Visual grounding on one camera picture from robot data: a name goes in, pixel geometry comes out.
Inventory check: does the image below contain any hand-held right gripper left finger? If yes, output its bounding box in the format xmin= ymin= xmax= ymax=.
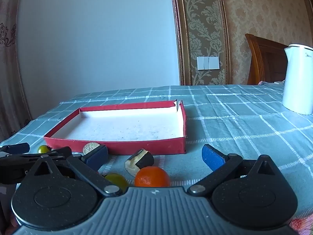
xmin=32 ymin=145 xmax=123 ymax=197

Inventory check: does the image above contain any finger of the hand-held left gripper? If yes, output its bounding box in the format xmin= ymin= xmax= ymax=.
xmin=0 ymin=143 xmax=30 ymax=155
xmin=0 ymin=146 xmax=72 ymax=167

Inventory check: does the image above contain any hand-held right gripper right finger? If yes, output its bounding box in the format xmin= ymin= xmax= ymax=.
xmin=187 ymin=144 xmax=282 ymax=197

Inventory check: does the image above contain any eggplant piece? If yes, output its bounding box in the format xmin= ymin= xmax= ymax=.
xmin=82 ymin=142 xmax=101 ymax=155
xmin=124 ymin=149 xmax=154 ymax=177

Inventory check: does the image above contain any red cardboard box tray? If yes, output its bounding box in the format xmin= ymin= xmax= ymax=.
xmin=43 ymin=99 xmax=187 ymax=156

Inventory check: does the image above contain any orange tangerine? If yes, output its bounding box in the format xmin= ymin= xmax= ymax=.
xmin=134 ymin=166 xmax=171 ymax=188

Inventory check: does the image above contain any green plaid tablecloth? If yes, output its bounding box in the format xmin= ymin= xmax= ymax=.
xmin=0 ymin=84 xmax=313 ymax=226

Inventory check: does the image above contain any patterned curtain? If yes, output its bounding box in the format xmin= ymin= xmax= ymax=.
xmin=0 ymin=0 xmax=33 ymax=144

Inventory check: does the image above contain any crumpled pale cloth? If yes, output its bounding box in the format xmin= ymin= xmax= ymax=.
xmin=257 ymin=80 xmax=285 ymax=86

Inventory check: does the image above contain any wooden headboard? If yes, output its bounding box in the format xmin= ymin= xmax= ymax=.
xmin=245 ymin=33 xmax=289 ymax=86

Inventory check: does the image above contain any pink cloth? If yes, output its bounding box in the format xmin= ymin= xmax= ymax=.
xmin=289 ymin=215 xmax=313 ymax=235

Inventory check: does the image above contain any white electric kettle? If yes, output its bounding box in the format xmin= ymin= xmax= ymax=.
xmin=282 ymin=43 xmax=313 ymax=115

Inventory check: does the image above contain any white wall switch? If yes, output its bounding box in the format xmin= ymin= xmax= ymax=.
xmin=197 ymin=56 xmax=220 ymax=71

